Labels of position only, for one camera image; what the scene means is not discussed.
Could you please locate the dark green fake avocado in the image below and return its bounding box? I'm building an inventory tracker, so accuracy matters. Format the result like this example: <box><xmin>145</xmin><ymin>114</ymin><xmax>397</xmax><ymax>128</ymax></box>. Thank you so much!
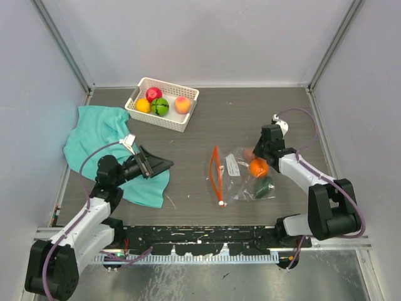
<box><xmin>254</xmin><ymin>176</ymin><xmax>274</xmax><ymax>199</ymax></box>

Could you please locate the red fake apple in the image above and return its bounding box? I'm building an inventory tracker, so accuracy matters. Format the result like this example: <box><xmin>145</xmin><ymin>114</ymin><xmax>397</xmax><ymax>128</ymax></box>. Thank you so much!
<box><xmin>145</xmin><ymin>87</ymin><xmax>162</xmax><ymax>103</ymax></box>

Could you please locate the grey slotted cable duct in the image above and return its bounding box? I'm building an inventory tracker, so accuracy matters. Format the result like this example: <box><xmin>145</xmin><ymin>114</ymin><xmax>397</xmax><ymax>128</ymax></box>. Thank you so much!
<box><xmin>93</xmin><ymin>250</ymin><xmax>279</xmax><ymax>266</ymax></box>

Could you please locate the green fake fruit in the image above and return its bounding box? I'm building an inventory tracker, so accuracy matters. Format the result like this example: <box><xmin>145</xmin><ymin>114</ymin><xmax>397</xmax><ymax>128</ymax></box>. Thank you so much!
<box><xmin>151</xmin><ymin>97</ymin><xmax>169</xmax><ymax>117</ymax></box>

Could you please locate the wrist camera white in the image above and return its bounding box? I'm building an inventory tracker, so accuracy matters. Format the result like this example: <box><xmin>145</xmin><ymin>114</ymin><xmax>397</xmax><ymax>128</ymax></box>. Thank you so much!
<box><xmin>271</xmin><ymin>114</ymin><xmax>289</xmax><ymax>137</ymax></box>
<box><xmin>119</xmin><ymin>134</ymin><xmax>136</xmax><ymax>155</ymax></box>

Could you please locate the clear zip bag orange seal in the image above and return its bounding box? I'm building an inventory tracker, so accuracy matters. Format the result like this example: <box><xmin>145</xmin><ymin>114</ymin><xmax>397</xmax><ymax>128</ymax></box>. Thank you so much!
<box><xmin>206</xmin><ymin>146</ymin><xmax>275</xmax><ymax>208</ymax></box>

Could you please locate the white perforated plastic basket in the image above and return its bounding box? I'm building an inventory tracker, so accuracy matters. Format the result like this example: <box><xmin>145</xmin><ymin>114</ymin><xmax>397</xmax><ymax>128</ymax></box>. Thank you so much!
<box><xmin>124</xmin><ymin>77</ymin><xmax>199</xmax><ymax>132</ymax></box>

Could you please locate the brown fake kiwi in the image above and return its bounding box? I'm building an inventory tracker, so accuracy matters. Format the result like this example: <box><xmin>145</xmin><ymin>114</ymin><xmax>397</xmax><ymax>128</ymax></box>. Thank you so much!
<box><xmin>244</xmin><ymin>147</ymin><xmax>256</xmax><ymax>162</ymax></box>

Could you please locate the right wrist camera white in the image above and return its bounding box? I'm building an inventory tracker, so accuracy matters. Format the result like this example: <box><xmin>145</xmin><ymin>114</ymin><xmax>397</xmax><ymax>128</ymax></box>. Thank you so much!
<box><xmin>271</xmin><ymin>114</ymin><xmax>289</xmax><ymax>137</ymax></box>

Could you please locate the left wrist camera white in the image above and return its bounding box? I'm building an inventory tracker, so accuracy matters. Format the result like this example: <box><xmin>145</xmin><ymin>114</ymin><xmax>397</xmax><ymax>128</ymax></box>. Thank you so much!
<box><xmin>119</xmin><ymin>134</ymin><xmax>136</xmax><ymax>155</ymax></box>

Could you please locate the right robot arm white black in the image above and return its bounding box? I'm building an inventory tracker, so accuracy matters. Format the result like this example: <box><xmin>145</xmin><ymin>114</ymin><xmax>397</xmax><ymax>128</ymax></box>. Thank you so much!
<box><xmin>253</xmin><ymin>122</ymin><xmax>365</xmax><ymax>247</ymax></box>

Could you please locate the orange fake orange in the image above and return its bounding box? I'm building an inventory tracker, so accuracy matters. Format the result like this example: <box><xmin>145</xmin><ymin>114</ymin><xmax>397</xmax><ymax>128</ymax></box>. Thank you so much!
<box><xmin>249</xmin><ymin>158</ymin><xmax>269</xmax><ymax>178</ymax></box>

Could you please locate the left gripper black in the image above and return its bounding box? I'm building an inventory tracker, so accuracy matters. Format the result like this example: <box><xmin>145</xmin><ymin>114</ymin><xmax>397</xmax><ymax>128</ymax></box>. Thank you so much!
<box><xmin>113</xmin><ymin>145</ymin><xmax>173</xmax><ymax>187</ymax></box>

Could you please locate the yellow fake lemon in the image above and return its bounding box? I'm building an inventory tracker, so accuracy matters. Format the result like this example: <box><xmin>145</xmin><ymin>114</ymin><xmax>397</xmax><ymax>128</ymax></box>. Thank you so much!
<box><xmin>135</xmin><ymin>98</ymin><xmax>151</xmax><ymax>114</ymax></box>

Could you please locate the teal cloth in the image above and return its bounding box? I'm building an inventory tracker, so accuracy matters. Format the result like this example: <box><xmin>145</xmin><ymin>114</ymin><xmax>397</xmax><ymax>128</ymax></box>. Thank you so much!
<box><xmin>63</xmin><ymin>105</ymin><xmax>170</xmax><ymax>208</ymax></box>

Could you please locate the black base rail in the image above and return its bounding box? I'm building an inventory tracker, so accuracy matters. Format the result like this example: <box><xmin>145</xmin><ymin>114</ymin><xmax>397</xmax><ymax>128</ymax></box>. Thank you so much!
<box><xmin>103</xmin><ymin>226</ymin><xmax>312</xmax><ymax>256</ymax></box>

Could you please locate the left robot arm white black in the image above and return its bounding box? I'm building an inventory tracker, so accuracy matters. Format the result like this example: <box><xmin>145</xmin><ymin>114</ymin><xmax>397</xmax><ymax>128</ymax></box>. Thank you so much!
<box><xmin>24</xmin><ymin>147</ymin><xmax>174</xmax><ymax>300</ymax></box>

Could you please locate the fake peach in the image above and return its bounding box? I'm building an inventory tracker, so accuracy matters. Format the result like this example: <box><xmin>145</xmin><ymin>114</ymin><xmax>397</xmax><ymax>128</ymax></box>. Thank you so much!
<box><xmin>174</xmin><ymin>96</ymin><xmax>191</xmax><ymax>114</ymax></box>

